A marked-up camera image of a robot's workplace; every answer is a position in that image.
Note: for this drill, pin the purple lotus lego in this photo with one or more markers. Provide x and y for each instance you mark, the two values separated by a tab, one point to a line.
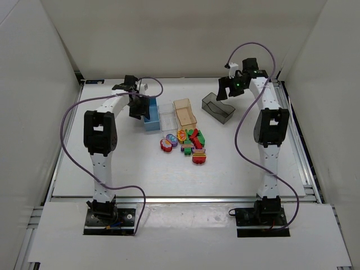
172	139

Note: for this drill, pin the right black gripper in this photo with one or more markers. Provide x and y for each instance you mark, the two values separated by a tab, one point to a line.
229	85

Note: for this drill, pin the smoky grey container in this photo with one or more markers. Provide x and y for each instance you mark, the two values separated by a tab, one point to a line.
220	111

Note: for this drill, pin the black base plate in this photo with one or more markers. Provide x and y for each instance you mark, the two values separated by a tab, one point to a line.
122	224
249	225

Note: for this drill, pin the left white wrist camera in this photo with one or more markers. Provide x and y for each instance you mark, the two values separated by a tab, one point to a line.
142	88

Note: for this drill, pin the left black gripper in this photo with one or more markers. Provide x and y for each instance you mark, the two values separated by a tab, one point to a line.
139	107

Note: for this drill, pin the red long lego brick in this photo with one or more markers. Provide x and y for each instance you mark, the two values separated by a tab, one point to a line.
196	142

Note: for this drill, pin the green curved lego brick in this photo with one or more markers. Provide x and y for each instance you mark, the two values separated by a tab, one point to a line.
201	138

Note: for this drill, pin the clear plastic container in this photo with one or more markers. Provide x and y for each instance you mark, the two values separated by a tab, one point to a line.
167	119

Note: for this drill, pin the green lego plate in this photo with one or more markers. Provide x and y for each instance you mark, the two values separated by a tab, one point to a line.
192	133

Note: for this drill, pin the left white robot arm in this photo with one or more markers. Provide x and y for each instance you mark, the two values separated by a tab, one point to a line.
100	139

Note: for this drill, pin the orange transparent container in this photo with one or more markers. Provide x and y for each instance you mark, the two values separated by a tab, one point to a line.
183	111

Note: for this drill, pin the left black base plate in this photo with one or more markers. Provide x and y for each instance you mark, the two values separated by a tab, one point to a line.
122	224

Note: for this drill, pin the blue plastic container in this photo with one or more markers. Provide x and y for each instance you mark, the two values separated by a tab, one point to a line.
152	123

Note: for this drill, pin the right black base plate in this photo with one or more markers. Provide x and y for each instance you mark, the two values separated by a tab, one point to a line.
249	225

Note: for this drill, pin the red flower lego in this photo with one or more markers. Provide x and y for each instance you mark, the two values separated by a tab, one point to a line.
165	145

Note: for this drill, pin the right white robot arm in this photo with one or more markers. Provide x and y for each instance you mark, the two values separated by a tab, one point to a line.
269	130

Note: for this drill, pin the yellow flower lego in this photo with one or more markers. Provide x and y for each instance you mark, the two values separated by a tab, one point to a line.
181	136

